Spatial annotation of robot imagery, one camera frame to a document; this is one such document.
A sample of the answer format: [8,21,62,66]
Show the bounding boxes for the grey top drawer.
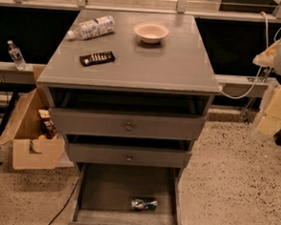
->
[49,108,206,140]

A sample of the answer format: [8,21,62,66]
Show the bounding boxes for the white cable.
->
[220,9,281,103]

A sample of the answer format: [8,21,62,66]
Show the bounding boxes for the lying plastic bottle white label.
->
[67,16,115,40]

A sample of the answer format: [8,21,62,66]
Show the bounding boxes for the white bowl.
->
[133,21,170,45]

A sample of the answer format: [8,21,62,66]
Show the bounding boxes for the grey open bottom drawer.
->
[66,164,182,225]

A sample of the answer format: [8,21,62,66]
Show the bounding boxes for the small standing water bottle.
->
[8,40,26,71]

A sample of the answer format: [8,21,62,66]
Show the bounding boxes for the snack items in box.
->
[38,110,57,139]

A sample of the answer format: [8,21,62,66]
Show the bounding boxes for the black floor cable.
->
[44,174,81,225]

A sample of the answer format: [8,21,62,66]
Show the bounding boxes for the grey drawer cabinet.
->
[28,5,227,225]

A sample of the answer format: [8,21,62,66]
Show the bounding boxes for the black snack bar wrapper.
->
[79,51,115,67]

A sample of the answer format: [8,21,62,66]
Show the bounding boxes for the grey middle drawer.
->
[68,134,191,169]

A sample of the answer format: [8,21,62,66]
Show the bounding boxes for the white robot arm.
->
[252,38,281,138]

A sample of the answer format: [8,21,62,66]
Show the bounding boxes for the open cardboard box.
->
[0,62,70,173]

